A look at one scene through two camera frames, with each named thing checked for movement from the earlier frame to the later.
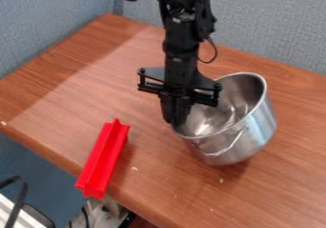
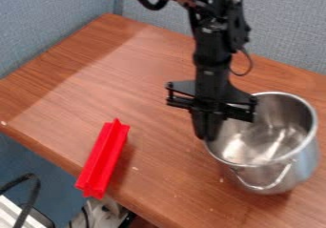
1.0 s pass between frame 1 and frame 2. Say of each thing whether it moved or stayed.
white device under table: stayed
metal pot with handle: moved
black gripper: moved
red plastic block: stayed
